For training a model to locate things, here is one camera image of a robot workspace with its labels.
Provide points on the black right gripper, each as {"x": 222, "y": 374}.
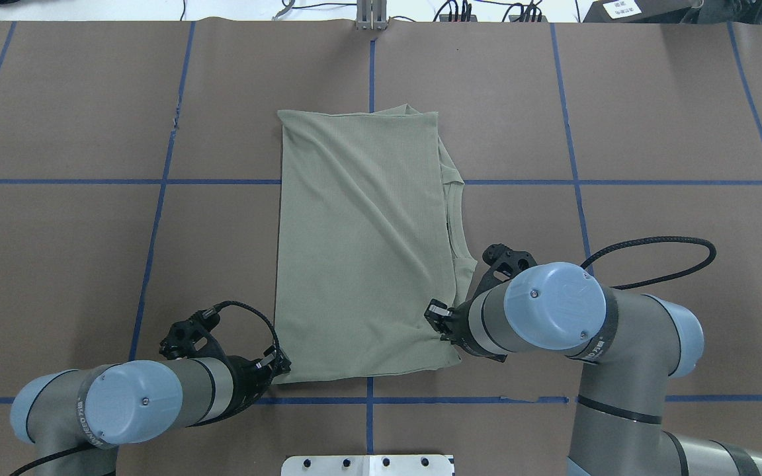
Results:
{"x": 460, "y": 324}

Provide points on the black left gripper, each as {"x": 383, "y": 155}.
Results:
{"x": 246, "y": 378}

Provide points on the olive green long-sleeve shirt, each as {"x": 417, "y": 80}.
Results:
{"x": 370, "y": 231}

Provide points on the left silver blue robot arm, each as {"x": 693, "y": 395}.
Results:
{"x": 77, "y": 419}

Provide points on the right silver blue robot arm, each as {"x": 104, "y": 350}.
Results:
{"x": 630, "y": 344}

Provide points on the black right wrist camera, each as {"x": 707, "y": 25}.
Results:
{"x": 504, "y": 264}

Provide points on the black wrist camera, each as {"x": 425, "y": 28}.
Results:
{"x": 192, "y": 337}
{"x": 504, "y": 264}

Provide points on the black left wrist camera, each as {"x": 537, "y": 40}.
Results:
{"x": 192, "y": 337}

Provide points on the white metal base plate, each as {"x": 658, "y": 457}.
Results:
{"x": 391, "y": 464}

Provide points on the aluminium frame post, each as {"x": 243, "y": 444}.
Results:
{"x": 371, "y": 15}

